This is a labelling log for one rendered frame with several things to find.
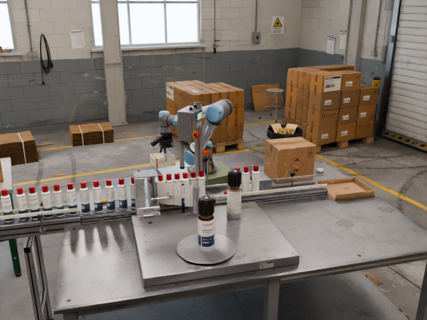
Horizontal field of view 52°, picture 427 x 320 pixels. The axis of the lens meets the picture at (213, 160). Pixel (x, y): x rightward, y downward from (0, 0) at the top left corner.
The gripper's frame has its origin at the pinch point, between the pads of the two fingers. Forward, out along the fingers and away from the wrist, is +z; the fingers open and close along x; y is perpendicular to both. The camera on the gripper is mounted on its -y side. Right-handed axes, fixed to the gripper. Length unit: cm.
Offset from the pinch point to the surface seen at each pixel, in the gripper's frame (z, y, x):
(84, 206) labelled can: 8, -65, -46
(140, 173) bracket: -13, -33, -59
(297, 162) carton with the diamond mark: -1, 86, -50
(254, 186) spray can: 6, 43, -64
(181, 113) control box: -46, -4, -52
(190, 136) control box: -32, 1, -56
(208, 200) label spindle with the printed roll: -17, -14, -116
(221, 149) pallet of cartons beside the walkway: 92, 173, 259
